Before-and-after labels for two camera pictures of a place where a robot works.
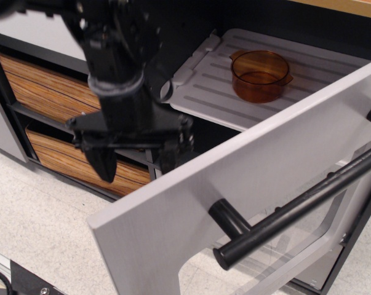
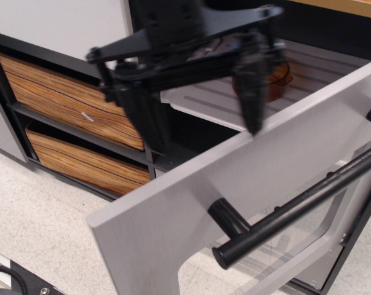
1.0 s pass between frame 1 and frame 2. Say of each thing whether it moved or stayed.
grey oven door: stayed
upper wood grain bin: stayed
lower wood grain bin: stayed
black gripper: moved
